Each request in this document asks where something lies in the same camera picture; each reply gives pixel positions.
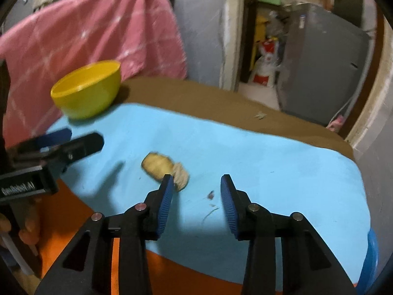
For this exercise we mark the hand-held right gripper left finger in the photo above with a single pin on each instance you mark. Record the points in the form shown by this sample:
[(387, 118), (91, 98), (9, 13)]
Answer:
[(164, 207)]

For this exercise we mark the yellow bag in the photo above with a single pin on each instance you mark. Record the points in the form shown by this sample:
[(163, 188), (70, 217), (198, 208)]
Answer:
[(260, 33)]

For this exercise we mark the yellow bowl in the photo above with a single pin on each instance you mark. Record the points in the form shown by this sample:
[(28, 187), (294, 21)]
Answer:
[(87, 90)]

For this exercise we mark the blue plastic basin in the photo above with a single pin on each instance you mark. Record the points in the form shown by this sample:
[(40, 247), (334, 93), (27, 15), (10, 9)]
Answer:
[(371, 258)]

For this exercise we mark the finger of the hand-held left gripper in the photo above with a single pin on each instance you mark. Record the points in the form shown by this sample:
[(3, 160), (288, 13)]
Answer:
[(81, 146), (55, 135)]

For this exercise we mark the pink cloth item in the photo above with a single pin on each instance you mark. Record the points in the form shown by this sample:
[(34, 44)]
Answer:
[(336, 123)]

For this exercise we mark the pink checked cloth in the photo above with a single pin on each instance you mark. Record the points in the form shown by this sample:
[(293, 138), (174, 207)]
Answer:
[(92, 33)]

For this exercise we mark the blue and orange mat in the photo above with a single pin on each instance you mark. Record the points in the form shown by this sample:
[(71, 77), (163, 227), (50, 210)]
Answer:
[(261, 163)]

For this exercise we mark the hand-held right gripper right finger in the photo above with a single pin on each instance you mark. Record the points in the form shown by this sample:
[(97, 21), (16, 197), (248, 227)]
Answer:
[(228, 210)]

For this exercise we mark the red white sack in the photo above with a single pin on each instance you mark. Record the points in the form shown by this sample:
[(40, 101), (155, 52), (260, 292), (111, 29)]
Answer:
[(265, 66)]

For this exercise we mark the dark wooden door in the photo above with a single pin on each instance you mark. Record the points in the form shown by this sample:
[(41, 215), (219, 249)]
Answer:
[(250, 27)]

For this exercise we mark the person's left hand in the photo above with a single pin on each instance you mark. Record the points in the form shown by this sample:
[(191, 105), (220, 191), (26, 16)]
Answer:
[(30, 221)]

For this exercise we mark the grey refrigerator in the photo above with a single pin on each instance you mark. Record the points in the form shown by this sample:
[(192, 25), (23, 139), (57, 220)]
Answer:
[(321, 67)]

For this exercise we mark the brown potato piece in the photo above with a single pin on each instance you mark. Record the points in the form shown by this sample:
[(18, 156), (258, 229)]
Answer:
[(156, 165)]

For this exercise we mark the black screen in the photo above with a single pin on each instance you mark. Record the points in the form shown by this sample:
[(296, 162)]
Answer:
[(348, 9)]

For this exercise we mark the dried leaf scrap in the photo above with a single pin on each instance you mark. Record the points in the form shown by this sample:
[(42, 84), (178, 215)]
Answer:
[(260, 115)]

